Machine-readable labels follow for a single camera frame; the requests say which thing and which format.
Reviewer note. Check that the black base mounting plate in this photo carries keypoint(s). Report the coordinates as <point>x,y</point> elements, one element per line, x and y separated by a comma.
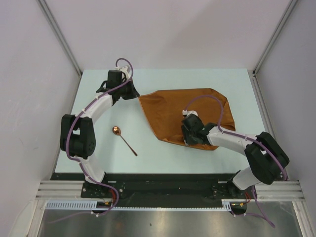
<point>173,191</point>

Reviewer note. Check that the copper spoon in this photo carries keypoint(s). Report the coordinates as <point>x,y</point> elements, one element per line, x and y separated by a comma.
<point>117,131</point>

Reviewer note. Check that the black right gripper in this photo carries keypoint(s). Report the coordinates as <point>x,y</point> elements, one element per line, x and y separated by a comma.
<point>187,140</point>

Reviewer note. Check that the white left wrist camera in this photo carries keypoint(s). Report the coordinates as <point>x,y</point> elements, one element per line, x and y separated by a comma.
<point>125,69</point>

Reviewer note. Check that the white slotted cable duct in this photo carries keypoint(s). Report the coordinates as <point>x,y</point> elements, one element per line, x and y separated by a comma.
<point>95,206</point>

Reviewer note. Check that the orange cloth napkin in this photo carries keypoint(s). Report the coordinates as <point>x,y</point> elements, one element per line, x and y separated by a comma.
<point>163,111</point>

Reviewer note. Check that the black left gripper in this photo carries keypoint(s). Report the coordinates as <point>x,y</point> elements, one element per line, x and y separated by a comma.
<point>133,93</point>

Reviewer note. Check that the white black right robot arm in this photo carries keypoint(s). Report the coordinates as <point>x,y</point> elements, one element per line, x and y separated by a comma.
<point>267,160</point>

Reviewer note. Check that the left aluminium corner post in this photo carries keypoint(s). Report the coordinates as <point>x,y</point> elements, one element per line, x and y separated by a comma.
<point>48,14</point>

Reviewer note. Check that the right aluminium corner post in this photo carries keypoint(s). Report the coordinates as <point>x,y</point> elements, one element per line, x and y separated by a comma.
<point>275,35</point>

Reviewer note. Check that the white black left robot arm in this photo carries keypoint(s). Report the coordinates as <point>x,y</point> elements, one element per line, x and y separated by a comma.
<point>77,138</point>

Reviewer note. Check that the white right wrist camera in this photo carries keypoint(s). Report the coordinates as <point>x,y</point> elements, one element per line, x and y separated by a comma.
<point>186,113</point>

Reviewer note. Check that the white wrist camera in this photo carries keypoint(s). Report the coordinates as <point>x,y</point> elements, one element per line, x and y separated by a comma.
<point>125,69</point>
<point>186,113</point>

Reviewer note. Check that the aluminium corner post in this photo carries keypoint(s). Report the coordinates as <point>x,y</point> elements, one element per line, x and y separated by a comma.
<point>275,35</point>
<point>48,14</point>

